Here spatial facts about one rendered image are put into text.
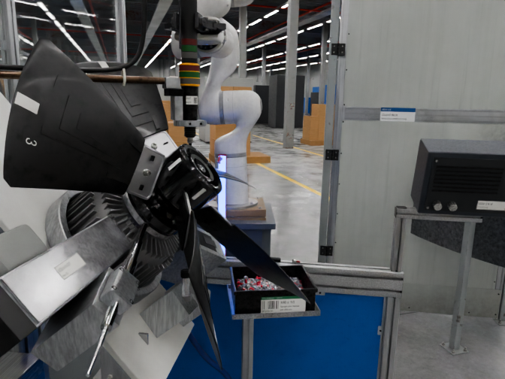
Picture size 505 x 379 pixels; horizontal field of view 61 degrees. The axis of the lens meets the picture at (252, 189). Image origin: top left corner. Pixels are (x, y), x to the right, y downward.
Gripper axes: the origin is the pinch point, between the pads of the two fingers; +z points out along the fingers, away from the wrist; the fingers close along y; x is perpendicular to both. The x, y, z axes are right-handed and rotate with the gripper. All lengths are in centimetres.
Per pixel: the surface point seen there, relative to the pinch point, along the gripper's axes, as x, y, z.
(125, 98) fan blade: -15.6, 13.2, 1.8
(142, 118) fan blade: -19.5, 8.9, 3.7
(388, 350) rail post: -91, -53, -36
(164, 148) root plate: -25.3, 3.4, 6.1
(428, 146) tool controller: -27, -58, -33
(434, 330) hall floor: -150, -107, -161
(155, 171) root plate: -28.4, 2.1, 15.1
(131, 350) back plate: -60, 5, 23
